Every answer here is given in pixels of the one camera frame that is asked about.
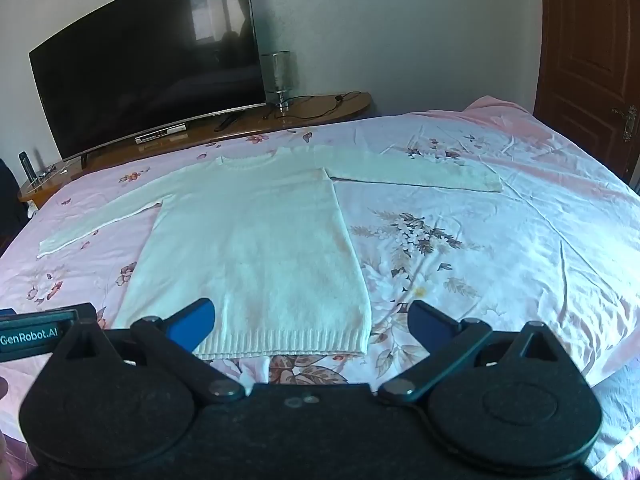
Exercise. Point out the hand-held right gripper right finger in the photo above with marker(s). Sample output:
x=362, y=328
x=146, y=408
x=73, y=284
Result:
x=425, y=326

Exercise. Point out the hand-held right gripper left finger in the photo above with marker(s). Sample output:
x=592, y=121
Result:
x=192, y=324

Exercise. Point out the white knit sweater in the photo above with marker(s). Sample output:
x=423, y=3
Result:
x=250, y=260

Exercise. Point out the pink floral bed sheet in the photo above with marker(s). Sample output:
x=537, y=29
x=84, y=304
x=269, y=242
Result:
x=500, y=270

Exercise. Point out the dark chair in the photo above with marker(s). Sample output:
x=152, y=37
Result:
x=9, y=205

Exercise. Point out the upright black handset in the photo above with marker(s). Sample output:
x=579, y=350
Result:
x=27, y=166

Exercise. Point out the silver set-top box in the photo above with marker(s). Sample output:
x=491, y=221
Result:
x=160, y=133

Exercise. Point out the black remote control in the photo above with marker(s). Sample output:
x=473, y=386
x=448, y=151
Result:
x=226, y=122

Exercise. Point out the wooden television stand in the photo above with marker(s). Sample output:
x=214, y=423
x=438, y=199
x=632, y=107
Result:
x=300, y=110

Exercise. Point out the glass shade table lamp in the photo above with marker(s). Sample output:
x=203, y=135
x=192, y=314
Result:
x=276, y=72

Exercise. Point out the black curved television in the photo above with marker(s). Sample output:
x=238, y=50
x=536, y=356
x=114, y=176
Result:
x=145, y=60

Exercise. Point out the brown wooden door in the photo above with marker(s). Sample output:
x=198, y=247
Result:
x=590, y=50

